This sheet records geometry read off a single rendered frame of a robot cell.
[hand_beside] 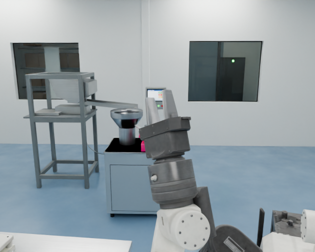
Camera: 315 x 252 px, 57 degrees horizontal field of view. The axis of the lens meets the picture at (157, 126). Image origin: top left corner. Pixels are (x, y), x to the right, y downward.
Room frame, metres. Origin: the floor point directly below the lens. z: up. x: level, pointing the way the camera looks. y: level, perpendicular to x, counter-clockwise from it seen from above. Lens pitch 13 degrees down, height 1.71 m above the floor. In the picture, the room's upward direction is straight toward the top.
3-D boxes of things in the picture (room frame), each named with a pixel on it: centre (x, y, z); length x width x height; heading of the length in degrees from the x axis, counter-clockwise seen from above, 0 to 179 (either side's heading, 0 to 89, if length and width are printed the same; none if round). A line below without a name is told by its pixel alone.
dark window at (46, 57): (5.73, 2.11, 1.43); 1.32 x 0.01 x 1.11; 88
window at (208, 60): (5.62, -1.26, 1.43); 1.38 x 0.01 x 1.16; 88
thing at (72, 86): (3.66, 0.98, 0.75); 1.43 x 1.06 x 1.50; 88
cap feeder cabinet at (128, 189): (3.11, 0.23, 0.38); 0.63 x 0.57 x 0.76; 88
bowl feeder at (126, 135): (3.16, 0.28, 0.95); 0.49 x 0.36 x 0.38; 88
